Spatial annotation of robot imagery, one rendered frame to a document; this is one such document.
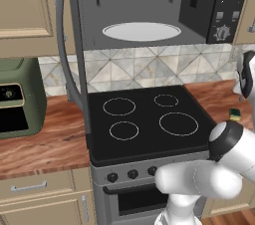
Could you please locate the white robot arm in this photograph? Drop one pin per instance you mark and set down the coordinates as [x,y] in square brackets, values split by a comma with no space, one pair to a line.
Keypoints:
[205,179]

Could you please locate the grey microwave door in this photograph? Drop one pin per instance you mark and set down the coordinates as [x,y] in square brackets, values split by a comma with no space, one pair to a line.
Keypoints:
[71,69]

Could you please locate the white microwave turntable plate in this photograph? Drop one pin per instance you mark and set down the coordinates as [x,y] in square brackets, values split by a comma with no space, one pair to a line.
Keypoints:
[141,32]

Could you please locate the grey open microwave oven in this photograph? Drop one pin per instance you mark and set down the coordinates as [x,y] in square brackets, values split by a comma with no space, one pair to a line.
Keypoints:
[139,0]

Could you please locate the yellow and green sponge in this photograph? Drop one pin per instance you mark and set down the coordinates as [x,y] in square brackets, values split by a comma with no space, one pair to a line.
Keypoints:
[235,113]

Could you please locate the black hob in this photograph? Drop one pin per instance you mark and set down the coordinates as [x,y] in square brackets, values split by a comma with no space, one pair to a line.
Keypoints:
[142,136]

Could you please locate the black oven knob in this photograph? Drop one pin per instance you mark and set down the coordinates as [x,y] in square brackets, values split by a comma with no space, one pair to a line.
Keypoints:
[132,174]
[112,177]
[152,170]

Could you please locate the green toaster oven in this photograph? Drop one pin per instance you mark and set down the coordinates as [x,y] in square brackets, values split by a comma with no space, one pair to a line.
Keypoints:
[30,103]

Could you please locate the grey oven door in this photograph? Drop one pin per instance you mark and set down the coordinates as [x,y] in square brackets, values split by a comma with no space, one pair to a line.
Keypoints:
[132,202]

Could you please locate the beige drawer front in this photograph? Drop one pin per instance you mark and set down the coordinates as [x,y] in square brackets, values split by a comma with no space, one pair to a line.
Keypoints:
[56,182]

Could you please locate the beige base cupboard door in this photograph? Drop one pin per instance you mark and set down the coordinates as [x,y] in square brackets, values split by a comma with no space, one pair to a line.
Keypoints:
[43,212]
[229,207]

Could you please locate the beige wall cupboard door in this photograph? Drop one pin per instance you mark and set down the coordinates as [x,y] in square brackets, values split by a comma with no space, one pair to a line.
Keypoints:
[23,0]
[244,13]

